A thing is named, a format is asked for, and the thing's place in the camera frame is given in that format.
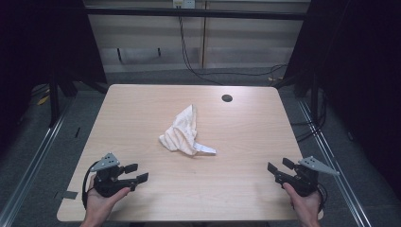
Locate cream white cloth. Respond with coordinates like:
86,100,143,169
158,104,218,157

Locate person's left hand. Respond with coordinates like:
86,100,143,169
84,174,132,222

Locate white wall power outlet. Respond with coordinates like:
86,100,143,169
172,0,197,9

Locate aluminium floor rail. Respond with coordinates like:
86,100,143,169
0,102,73,227
297,98,374,227

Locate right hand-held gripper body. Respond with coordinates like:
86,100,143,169
274,155,340,198

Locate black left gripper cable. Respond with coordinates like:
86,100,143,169
81,160,100,211

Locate person's right hand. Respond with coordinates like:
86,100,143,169
282,183,323,222

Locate grey tape piece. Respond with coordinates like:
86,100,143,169
61,190,78,201

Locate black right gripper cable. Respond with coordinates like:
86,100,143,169
315,183,329,213

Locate black curtain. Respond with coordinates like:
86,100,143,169
285,0,401,202
0,0,108,152

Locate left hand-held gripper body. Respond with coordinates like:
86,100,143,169
89,152,140,199

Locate long black wall cable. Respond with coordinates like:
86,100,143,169
178,8,288,86

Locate black metal stand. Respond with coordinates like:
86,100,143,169
47,74,61,129

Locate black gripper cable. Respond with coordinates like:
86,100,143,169
315,183,329,213
81,160,100,211

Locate black horizontal metal bar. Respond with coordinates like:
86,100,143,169
84,7,307,22

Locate black floor cables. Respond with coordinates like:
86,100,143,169
289,89,328,144

